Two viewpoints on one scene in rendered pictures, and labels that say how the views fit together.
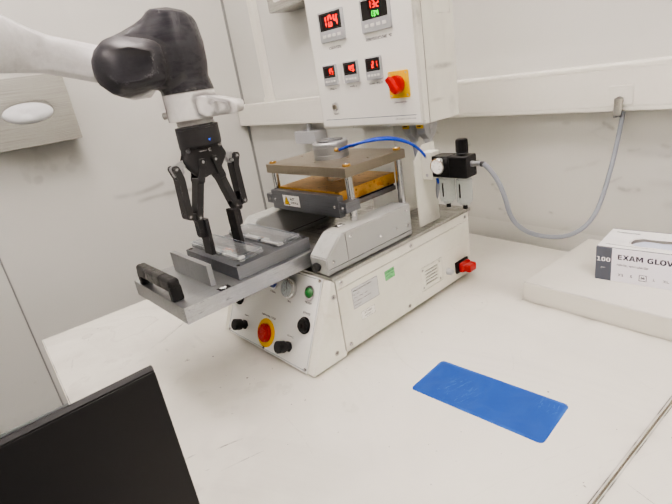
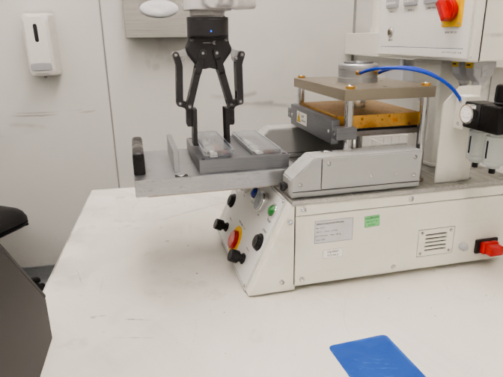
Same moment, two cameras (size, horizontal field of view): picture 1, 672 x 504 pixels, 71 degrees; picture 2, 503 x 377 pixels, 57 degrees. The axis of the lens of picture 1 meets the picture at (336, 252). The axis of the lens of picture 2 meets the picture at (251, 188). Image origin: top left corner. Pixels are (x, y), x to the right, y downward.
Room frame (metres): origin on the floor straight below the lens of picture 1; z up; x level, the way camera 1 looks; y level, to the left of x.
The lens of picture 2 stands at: (0.10, -0.25, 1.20)
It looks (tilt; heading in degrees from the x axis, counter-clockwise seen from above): 18 degrees down; 26
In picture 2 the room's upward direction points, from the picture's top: 1 degrees counter-clockwise
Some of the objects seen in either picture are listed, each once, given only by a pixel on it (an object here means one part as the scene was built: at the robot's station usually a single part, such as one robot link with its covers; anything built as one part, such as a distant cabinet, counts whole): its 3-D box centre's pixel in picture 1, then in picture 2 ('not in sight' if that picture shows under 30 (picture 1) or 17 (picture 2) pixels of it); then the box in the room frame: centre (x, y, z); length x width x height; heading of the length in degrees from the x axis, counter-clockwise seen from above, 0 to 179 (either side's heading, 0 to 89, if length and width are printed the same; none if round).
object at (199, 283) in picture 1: (228, 262); (210, 158); (0.87, 0.21, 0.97); 0.30 x 0.22 x 0.08; 129
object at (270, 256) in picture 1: (247, 249); (233, 151); (0.90, 0.17, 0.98); 0.20 x 0.17 x 0.03; 39
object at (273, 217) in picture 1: (283, 220); (300, 139); (1.13, 0.12, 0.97); 0.25 x 0.05 x 0.07; 129
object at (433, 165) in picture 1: (451, 174); (483, 127); (0.98, -0.27, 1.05); 0.15 x 0.05 x 0.15; 39
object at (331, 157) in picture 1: (349, 165); (375, 94); (1.07, -0.06, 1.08); 0.31 x 0.24 x 0.13; 39
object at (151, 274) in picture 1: (158, 281); (138, 154); (0.78, 0.32, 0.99); 0.15 x 0.02 x 0.04; 39
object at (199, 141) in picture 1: (202, 150); (208, 42); (0.87, 0.21, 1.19); 0.08 x 0.08 x 0.09
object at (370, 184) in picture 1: (337, 176); (357, 103); (1.06, -0.03, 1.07); 0.22 x 0.17 x 0.10; 39
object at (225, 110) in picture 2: (235, 226); (226, 125); (0.89, 0.19, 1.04); 0.03 x 0.01 x 0.07; 39
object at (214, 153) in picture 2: (225, 249); (211, 145); (0.87, 0.21, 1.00); 0.18 x 0.06 x 0.02; 39
